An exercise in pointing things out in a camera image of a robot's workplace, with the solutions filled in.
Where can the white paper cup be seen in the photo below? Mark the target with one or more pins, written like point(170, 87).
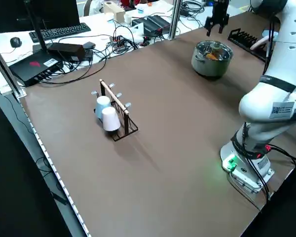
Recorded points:
point(127, 18)

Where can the aluminium post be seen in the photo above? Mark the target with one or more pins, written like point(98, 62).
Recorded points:
point(175, 19)

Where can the black dish rack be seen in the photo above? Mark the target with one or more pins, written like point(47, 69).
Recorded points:
point(244, 39)

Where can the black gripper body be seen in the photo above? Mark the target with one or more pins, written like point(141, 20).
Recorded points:
point(220, 10)

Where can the aluminium frame rail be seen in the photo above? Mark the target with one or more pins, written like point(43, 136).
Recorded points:
point(7, 71)

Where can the white plate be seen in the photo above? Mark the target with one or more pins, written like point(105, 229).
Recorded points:
point(257, 44)

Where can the light blue cup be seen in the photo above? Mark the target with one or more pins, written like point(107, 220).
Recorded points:
point(102, 106)

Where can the black computer mouse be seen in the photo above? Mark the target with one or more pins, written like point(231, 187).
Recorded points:
point(15, 42)

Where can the black stand pole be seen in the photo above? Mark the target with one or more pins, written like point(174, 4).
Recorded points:
point(37, 27)

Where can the pale pink cup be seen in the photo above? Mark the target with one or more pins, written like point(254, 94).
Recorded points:
point(110, 121)

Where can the black ribbed metal box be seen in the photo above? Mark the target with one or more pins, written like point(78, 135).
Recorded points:
point(153, 23)

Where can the usb hub with plugs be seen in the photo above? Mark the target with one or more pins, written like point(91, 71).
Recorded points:
point(118, 44)

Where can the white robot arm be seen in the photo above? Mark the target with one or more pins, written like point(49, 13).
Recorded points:
point(261, 103)

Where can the black power brick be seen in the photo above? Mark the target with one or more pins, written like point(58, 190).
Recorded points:
point(66, 50)

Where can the light blue plate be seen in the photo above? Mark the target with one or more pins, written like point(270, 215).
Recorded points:
point(270, 34)

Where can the pale green cooking pot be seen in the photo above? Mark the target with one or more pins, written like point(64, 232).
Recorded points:
point(209, 67)

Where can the black computer box red logo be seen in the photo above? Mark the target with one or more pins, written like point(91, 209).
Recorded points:
point(32, 70)

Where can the black monitor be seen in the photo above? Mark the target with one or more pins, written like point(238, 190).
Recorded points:
point(59, 12)

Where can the glass pot lid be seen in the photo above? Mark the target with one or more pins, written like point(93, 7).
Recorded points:
point(223, 53)

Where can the cardboard box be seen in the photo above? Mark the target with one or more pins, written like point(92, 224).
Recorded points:
point(113, 11)

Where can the small black adapter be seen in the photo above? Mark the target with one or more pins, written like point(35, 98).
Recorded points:
point(89, 45)

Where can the black keyboard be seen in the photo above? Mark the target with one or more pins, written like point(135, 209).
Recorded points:
point(59, 32)

